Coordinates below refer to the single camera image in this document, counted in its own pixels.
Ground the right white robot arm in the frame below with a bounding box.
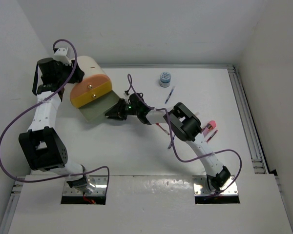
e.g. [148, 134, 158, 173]
[105, 94, 230, 191]

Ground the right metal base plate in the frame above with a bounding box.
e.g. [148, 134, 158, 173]
[192, 176, 240, 205]

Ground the blue pen near jar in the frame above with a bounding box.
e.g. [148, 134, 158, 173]
[164, 86, 175, 104]

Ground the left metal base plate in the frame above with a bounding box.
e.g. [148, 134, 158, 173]
[61, 175, 108, 205]

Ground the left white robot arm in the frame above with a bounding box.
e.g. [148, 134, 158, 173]
[19, 58, 90, 193]

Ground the metal base plate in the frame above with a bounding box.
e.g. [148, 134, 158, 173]
[192, 176, 240, 205]
[61, 175, 108, 205]

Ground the cream drawer cabinet shell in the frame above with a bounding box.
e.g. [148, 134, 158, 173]
[77, 56, 105, 78]

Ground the red pen centre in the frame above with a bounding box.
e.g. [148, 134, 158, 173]
[156, 123, 170, 136]

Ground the yellow drawer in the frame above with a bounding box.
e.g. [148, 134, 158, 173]
[70, 83, 112, 108]

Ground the red pen right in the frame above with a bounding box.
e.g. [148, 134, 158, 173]
[206, 130, 218, 143]

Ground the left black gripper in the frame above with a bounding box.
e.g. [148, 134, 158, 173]
[55, 60, 85, 85]

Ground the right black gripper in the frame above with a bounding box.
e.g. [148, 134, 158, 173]
[106, 98, 140, 120]

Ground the blue white round jar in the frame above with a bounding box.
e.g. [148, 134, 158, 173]
[159, 72, 171, 88]

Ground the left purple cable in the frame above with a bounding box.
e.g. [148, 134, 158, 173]
[0, 39, 110, 183]

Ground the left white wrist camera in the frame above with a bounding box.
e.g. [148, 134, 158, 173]
[53, 47, 72, 66]

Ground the red pen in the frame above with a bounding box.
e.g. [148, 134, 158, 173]
[206, 130, 218, 143]
[156, 123, 170, 136]

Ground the pink glue stick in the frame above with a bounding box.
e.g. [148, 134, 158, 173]
[202, 120, 216, 136]

